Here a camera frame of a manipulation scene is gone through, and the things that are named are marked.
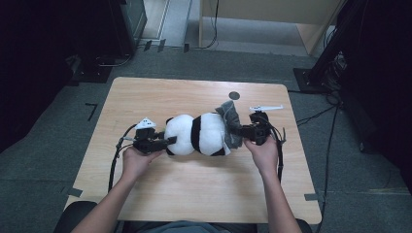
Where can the light wooden cabinet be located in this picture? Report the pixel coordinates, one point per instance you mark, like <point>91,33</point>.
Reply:
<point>259,9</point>

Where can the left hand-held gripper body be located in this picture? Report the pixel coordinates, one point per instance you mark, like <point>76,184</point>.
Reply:
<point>147,144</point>

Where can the grey tape strip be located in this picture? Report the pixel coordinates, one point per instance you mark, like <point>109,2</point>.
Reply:
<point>74,192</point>
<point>311,196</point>

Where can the grey toy garment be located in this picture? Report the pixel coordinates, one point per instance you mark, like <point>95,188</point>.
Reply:
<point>231,121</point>

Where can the person's grey shirt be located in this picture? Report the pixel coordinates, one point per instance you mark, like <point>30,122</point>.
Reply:
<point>188,227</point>

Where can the black equipment cabinet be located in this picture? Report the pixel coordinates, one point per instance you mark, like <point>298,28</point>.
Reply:
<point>126,26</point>

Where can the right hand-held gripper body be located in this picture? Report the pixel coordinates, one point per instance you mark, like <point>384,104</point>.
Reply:
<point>263,131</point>

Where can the panda plush toy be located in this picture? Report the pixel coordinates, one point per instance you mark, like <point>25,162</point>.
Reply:
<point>207,134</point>

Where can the small dark tape piece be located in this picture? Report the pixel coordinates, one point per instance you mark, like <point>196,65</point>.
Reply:
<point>161,45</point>
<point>147,45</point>
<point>186,48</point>

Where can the person's right hand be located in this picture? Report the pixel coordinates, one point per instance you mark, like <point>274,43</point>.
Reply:
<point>267,157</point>

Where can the black metal stand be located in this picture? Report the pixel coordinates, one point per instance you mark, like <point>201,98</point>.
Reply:
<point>327,48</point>

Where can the black stand base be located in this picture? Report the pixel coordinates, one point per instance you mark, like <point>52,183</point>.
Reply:
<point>92,74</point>

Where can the dark round table grommet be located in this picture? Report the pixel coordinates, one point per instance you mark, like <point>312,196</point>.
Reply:
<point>233,95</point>

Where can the person's left hand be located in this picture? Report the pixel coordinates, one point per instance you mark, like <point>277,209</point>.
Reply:
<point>137,163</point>

